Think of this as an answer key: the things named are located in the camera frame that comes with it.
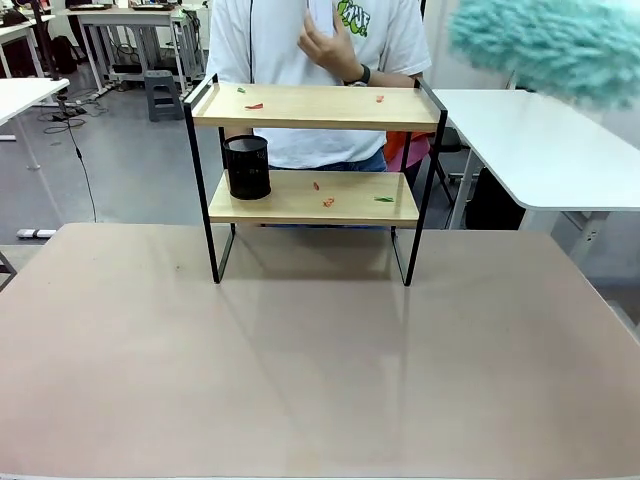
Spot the person's left hand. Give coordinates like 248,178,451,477
297,15,369,84

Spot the black mesh pen holder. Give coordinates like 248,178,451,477
222,135,273,201

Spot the teal chenille duster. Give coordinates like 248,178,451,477
447,0,640,111

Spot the person's left forearm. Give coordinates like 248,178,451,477
367,68,424,90

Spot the two-tier wood metal shelf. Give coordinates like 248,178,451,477
182,72,448,287

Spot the black wristwatch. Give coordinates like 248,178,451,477
342,63,372,87

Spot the person in white T-shirt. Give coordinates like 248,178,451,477
204,0,434,174

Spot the orange pink item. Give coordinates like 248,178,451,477
383,130,432,172

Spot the black office chair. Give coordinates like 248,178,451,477
430,127,467,204

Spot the grey plastic step stool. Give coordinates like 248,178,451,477
143,69,185,123

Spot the large white table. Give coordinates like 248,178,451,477
430,88,640,274

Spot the black box under table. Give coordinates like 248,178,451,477
463,166,527,231

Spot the black bag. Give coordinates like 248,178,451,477
49,34,82,76

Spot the black stand pole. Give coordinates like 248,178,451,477
32,0,70,86

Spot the small white table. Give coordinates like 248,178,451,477
0,77,71,172

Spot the white background desk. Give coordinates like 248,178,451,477
0,13,57,79

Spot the grey metal frame desk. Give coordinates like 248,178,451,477
67,5,206,97

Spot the black floor cable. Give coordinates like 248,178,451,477
63,112,98,222

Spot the black metal bracket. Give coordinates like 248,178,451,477
0,249,17,294

